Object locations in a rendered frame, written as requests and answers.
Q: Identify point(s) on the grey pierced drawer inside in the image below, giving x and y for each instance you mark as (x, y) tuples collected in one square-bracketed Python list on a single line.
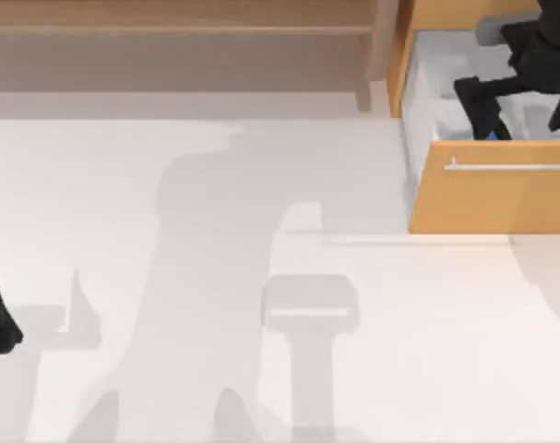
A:
[(426, 69)]

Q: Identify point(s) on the wooden open shelf unit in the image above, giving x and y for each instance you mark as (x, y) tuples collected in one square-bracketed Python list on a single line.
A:
[(178, 32)]

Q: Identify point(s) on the pale wooden drawer front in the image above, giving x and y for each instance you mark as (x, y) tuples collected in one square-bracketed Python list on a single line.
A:
[(492, 203)]

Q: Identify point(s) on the wooden drawer cabinet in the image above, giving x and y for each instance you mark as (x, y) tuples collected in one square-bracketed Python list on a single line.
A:
[(398, 55)]

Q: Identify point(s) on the small blue object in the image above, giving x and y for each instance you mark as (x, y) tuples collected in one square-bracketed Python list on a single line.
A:
[(492, 136)]

